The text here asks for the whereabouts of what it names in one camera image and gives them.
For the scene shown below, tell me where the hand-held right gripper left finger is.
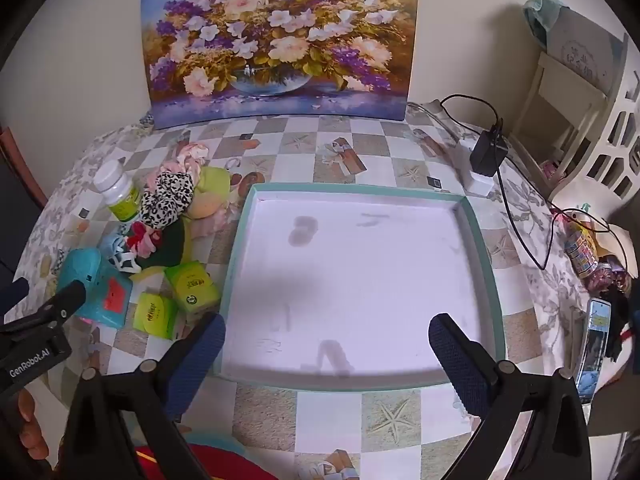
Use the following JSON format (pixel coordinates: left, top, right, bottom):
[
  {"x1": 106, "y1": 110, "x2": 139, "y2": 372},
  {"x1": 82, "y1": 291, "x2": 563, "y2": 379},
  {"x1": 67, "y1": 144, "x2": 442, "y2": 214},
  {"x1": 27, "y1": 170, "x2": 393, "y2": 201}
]
[{"x1": 55, "y1": 312, "x2": 228, "y2": 480}]

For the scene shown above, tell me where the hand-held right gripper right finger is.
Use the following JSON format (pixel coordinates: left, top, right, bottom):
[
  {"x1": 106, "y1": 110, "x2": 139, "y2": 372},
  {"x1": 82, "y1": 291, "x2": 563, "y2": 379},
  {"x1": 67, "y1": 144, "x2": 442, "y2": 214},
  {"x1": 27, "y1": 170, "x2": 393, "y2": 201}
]
[{"x1": 428, "y1": 312, "x2": 593, "y2": 480}]

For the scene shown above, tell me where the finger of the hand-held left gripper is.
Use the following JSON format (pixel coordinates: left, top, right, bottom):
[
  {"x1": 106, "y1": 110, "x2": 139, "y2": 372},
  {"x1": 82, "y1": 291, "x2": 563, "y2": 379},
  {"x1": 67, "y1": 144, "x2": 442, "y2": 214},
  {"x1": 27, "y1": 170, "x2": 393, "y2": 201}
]
[
  {"x1": 2, "y1": 280, "x2": 87, "y2": 333},
  {"x1": 0, "y1": 277, "x2": 30, "y2": 307}
]

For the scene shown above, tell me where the red white scrunchie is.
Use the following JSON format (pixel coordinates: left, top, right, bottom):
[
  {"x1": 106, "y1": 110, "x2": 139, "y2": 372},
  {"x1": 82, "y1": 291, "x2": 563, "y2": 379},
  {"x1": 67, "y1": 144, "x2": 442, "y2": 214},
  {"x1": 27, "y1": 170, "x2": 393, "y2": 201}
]
[{"x1": 125, "y1": 222, "x2": 163, "y2": 261}]

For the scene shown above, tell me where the dark green cloth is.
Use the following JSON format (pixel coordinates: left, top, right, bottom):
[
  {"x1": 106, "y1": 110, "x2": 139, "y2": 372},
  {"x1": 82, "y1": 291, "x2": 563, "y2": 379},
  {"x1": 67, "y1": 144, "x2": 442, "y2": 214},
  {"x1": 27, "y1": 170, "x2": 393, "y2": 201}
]
[{"x1": 132, "y1": 220, "x2": 188, "y2": 268}]

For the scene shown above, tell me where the leopard print scrunchie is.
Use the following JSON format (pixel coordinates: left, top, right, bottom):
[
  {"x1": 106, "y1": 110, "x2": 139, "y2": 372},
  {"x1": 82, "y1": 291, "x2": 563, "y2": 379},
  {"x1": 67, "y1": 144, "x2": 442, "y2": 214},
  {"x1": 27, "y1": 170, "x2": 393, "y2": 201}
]
[{"x1": 139, "y1": 170, "x2": 196, "y2": 228}]

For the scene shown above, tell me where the lime green soft toy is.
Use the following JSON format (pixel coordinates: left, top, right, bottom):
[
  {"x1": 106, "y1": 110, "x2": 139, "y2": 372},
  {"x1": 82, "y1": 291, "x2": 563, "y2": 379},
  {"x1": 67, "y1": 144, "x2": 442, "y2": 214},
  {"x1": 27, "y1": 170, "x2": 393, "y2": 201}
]
[{"x1": 187, "y1": 166, "x2": 236, "y2": 222}]

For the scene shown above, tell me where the person's left hand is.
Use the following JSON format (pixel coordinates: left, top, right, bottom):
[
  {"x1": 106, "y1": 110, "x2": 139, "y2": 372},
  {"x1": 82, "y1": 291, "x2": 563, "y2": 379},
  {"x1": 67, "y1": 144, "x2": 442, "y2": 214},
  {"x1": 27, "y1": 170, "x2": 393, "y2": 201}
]
[{"x1": 15, "y1": 387, "x2": 54, "y2": 473}]

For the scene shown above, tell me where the green tissue packet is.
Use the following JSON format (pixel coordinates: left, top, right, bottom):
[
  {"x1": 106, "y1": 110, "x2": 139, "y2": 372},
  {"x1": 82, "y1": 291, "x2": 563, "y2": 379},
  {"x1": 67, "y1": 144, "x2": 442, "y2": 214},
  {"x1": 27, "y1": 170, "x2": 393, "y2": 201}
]
[
  {"x1": 164, "y1": 261, "x2": 222, "y2": 313},
  {"x1": 132, "y1": 292, "x2": 179, "y2": 341}
]

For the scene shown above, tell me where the blue white striped cloth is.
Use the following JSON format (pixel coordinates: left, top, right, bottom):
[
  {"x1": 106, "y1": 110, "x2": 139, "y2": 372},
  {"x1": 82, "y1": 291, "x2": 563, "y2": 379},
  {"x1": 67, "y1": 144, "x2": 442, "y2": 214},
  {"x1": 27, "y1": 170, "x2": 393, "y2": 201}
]
[{"x1": 97, "y1": 232, "x2": 143, "y2": 273}]

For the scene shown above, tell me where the person's red garment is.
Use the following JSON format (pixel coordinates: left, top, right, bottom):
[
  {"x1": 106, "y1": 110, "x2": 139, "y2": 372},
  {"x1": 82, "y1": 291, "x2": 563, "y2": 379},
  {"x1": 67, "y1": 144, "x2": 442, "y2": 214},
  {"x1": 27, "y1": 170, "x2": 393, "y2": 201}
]
[{"x1": 132, "y1": 442, "x2": 281, "y2": 480}]

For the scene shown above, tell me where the checked tablecloth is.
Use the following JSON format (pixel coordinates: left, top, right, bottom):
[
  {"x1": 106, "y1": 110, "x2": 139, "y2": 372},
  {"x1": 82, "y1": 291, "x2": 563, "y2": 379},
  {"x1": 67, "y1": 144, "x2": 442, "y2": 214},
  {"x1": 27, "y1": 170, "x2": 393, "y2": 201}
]
[{"x1": 65, "y1": 112, "x2": 521, "y2": 480}]

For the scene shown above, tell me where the brown wooden chair back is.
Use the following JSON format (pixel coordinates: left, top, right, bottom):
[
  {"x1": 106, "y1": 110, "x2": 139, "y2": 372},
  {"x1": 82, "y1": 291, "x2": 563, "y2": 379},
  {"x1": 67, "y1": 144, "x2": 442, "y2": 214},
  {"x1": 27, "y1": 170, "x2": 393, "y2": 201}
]
[{"x1": 0, "y1": 125, "x2": 48, "y2": 211}]

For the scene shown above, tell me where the smartphone with lit screen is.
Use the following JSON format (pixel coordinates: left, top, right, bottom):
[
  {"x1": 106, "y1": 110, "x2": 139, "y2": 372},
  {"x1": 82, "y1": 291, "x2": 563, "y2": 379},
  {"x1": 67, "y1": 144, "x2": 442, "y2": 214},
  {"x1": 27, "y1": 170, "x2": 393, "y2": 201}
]
[{"x1": 575, "y1": 297, "x2": 613, "y2": 403}]

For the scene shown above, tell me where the pink white patterned cloth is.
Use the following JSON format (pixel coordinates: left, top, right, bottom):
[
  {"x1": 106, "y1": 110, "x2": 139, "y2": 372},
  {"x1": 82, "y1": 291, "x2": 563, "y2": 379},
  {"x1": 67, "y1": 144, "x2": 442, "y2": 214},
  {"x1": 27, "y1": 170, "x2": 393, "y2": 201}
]
[{"x1": 145, "y1": 160, "x2": 182, "y2": 187}]

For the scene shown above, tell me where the colourful patterned roll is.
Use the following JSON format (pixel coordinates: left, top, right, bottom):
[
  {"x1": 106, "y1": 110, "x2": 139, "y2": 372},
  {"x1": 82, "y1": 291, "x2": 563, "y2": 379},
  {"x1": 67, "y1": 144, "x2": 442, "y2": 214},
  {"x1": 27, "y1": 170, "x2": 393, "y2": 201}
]
[{"x1": 562, "y1": 220, "x2": 601, "y2": 278}]

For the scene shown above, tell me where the white power strip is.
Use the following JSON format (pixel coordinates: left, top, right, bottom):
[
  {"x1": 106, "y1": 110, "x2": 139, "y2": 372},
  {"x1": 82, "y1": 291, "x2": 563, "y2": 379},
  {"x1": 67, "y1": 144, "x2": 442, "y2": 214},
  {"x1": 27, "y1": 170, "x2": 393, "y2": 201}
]
[{"x1": 452, "y1": 135, "x2": 496, "y2": 196}]

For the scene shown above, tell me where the floral pink scrunchie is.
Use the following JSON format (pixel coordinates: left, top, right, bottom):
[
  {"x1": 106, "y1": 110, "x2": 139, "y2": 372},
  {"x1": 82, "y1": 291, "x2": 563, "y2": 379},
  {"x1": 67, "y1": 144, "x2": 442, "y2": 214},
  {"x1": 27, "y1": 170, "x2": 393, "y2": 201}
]
[{"x1": 175, "y1": 142, "x2": 211, "y2": 172}]

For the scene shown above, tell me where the black power adapter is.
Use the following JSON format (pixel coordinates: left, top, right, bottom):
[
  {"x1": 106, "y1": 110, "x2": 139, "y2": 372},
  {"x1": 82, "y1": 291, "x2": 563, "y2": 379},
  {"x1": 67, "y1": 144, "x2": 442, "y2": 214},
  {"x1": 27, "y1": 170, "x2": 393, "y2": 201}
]
[{"x1": 470, "y1": 127, "x2": 510, "y2": 177}]

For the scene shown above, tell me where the white lattice basket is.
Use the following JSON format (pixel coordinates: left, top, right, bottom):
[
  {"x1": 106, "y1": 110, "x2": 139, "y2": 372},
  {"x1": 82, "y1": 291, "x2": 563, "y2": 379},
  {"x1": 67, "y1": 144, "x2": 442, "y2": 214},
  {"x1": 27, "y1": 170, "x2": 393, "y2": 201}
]
[{"x1": 547, "y1": 32, "x2": 640, "y2": 211}]

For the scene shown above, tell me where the small white wooden shelf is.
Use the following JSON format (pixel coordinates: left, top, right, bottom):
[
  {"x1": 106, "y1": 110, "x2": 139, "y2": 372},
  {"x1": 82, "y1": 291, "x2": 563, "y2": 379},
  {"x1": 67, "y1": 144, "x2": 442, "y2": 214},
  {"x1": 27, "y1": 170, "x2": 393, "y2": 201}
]
[{"x1": 510, "y1": 50, "x2": 608, "y2": 181}]

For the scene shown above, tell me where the grey printed paper bag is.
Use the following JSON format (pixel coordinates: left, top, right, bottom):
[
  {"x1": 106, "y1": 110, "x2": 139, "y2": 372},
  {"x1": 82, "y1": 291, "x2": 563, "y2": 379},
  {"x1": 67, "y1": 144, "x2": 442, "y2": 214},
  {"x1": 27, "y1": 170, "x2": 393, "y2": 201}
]
[{"x1": 542, "y1": 5, "x2": 628, "y2": 96}]

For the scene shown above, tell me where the flower bouquet painting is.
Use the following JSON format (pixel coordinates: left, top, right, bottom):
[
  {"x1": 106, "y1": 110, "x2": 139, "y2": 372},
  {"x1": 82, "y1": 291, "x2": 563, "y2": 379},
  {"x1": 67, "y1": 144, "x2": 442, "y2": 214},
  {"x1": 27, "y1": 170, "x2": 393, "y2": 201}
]
[{"x1": 140, "y1": 0, "x2": 420, "y2": 128}]

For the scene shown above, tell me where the pale teal cloth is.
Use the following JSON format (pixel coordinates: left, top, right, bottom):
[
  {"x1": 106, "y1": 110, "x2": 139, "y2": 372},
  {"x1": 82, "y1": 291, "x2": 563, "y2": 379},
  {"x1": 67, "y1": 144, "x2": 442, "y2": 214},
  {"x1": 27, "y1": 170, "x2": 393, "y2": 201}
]
[{"x1": 522, "y1": 0, "x2": 568, "y2": 43}]

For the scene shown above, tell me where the teal toy camera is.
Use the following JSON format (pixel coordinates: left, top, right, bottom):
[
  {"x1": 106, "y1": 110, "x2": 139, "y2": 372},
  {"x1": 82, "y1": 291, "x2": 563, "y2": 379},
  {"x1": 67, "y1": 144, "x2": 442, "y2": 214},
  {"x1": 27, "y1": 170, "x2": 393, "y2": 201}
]
[{"x1": 56, "y1": 249, "x2": 135, "y2": 330}]

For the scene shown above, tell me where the black cable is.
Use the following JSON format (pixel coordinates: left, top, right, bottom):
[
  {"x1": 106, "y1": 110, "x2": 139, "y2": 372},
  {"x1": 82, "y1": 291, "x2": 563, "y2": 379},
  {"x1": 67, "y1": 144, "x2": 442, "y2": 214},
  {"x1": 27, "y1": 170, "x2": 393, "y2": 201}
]
[{"x1": 437, "y1": 92, "x2": 613, "y2": 271}]

